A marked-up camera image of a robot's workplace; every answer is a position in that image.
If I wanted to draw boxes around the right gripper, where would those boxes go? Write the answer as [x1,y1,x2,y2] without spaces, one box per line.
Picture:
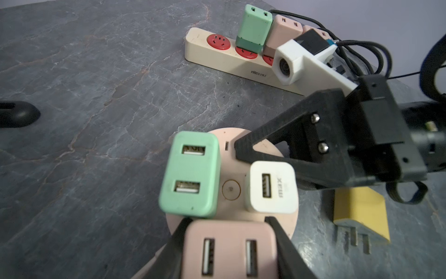
[234,74,427,190]

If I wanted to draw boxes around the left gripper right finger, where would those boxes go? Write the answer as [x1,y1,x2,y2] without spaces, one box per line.
[264,216,317,279]

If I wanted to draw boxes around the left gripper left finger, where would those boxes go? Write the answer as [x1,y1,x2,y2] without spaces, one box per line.
[142,217,192,279]

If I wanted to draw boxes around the pink charger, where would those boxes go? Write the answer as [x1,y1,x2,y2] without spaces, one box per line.
[181,220,279,279]
[303,25,333,40]
[263,15,303,58]

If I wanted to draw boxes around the round pink power socket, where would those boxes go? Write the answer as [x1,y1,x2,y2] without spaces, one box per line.
[132,127,299,279]

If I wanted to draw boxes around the yellow charger plug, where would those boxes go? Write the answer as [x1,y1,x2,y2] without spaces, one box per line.
[333,187,390,255]

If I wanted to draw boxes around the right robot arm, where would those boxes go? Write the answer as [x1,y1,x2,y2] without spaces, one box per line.
[234,38,446,189]

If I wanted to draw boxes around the white charger on round socket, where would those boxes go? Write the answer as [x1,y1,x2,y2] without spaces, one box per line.
[244,160,298,214]

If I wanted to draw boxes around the green charger on round socket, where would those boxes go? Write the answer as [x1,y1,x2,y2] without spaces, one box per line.
[159,131,221,219]

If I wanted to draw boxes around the green charger on strip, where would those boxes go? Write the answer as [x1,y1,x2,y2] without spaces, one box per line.
[236,4,273,54]

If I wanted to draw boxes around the cream power strip red outlets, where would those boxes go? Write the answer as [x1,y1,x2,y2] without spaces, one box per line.
[185,27,301,95]

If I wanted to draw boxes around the black plant pot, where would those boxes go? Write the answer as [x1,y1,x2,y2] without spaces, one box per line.
[1,101,41,128]

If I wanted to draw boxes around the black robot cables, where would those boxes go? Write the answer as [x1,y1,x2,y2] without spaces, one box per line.
[268,9,446,205]

